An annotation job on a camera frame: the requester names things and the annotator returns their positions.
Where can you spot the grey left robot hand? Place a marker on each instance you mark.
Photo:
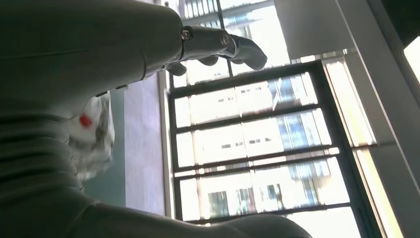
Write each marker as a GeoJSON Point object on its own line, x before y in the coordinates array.
{"type": "Point", "coordinates": [82, 49]}

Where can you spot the grey red-printed plastic package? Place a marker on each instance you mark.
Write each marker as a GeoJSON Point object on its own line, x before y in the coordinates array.
{"type": "Point", "coordinates": [95, 141]}

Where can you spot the dark window frame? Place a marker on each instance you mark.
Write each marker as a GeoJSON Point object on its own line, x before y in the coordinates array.
{"type": "Point", "coordinates": [341, 141]}

